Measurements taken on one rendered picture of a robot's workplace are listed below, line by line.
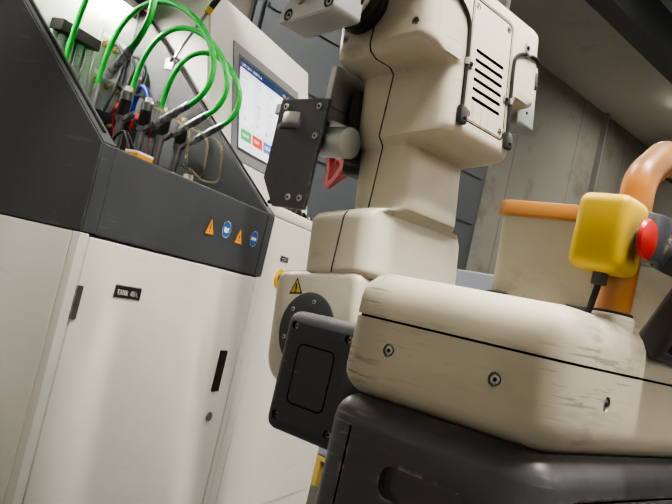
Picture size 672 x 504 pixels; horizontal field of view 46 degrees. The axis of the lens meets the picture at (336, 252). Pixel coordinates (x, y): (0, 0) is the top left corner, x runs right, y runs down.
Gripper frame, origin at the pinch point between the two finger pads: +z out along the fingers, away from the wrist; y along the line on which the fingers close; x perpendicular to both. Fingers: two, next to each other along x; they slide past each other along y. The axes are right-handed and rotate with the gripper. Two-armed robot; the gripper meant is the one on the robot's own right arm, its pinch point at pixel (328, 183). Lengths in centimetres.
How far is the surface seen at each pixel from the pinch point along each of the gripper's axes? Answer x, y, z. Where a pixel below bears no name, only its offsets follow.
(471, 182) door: -347, -502, 43
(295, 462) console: -20, -71, 92
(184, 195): -17.6, 16.0, 18.2
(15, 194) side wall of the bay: -18, 48, 28
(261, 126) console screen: -81, -42, 13
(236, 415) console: -11, -27, 69
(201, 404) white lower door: -7, -9, 63
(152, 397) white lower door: -1, 10, 57
